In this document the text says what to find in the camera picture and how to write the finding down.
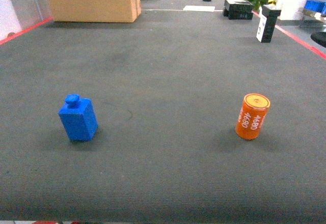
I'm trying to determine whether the blue block part with knob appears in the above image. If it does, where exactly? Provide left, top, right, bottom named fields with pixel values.
left=58, top=94, right=98, bottom=141

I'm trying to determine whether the orange cylinder cap 4680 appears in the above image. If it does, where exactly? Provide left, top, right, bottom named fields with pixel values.
left=235, top=93, right=270, bottom=140

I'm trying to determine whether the white flat sheet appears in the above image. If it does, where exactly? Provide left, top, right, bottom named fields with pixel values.
left=183, top=5, right=215, bottom=12

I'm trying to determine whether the black box stack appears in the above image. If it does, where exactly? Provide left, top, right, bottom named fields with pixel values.
left=223, top=0, right=253, bottom=20

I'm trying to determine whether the large cardboard box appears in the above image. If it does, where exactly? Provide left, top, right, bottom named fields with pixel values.
left=47, top=0, right=141, bottom=23

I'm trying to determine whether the black white upright box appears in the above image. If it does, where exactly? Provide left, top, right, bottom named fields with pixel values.
left=256, top=5, right=281, bottom=43

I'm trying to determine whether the black office chair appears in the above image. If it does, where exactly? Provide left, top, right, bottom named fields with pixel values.
left=310, top=32, right=326, bottom=47

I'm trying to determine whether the red conveyor side rail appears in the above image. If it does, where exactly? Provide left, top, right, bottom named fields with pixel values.
left=0, top=17, right=53, bottom=45

